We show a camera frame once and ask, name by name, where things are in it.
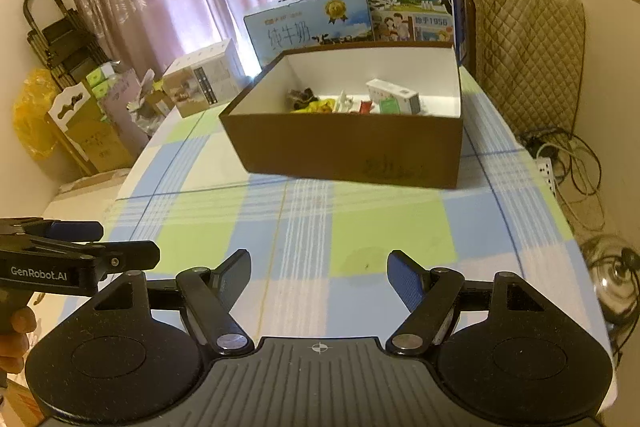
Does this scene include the green tissue packs bundle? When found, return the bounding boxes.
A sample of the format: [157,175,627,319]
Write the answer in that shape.
[86,62,119,100]

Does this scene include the small open cardboard box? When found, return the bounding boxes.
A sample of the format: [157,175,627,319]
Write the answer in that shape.
[127,71,177,135]

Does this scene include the small white printed box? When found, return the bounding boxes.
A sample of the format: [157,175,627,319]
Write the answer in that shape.
[162,38,247,118]

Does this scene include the dark snack packet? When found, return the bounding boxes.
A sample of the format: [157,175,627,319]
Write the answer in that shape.
[285,89,319,110]

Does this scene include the white power strip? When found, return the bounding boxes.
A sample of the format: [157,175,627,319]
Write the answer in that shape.
[534,156,559,198]

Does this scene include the beige quilted chair cover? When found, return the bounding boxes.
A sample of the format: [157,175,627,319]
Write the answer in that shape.
[462,0,587,144]

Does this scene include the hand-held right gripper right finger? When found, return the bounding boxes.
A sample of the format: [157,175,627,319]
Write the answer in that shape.
[385,250,562,356]

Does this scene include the person's left hand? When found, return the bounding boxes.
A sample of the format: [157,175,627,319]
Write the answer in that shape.
[0,306,39,374]

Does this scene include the light blue milk carton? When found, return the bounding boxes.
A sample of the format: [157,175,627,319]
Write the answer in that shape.
[243,0,374,68]

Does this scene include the yellow snack packet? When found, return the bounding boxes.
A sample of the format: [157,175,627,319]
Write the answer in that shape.
[292,99,334,113]

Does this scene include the yellow plastic bag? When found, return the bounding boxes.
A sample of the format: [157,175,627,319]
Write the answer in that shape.
[12,68,64,158]

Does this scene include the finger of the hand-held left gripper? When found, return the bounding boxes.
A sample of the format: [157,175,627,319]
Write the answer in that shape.
[29,237,161,272]
[0,217,105,242]

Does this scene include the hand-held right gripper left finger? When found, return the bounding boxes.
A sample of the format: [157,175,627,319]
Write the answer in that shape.
[74,249,252,356]

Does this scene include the brown cardboard box with cutout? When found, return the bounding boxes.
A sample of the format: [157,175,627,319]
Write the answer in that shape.
[46,81,134,176]

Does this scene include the black folding step ladder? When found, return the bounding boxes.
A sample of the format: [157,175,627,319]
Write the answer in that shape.
[22,0,109,94]

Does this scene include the black cables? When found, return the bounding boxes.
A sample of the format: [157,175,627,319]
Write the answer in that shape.
[519,126,640,358]

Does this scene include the glass pot lid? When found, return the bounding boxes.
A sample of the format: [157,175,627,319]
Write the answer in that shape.
[581,234,640,324]

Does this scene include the purple box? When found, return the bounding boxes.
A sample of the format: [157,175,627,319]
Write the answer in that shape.
[101,71,152,144]

